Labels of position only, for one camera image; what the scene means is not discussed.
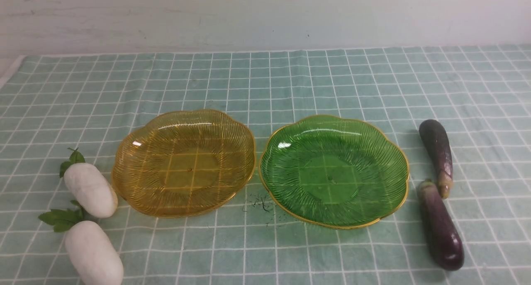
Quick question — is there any purple eggplant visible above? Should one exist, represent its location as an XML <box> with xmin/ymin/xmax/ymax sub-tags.
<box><xmin>417</xmin><ymin>179</ymin><xmax>465</xmax><ymax>271</ymax></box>
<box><xmin>419</xmin><ymin>119</ymin><xmax>453</xmax><ymax>199</ymax></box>

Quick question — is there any white radish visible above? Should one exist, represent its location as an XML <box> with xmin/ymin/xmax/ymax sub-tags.
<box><xmin>59</xmin><ymin>147</ymin><xmax>118</xmax><ymax>218</ymax></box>
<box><xmin>38</xmin><ymin>200</ymin><xmax>124</xmax><ymax>285</ymax></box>

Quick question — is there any green plastic plate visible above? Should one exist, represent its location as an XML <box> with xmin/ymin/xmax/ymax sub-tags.
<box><xmin>258</xmin><ymin>114</ymin><xmax>410</xmax><ymax>229</ymax></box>

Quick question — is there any amber plastic plate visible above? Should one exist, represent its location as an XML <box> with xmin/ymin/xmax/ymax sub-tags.
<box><xmin>111</xmin><ymin>109</ymin><xmax>256</xmax><ymax>217</ymax></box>

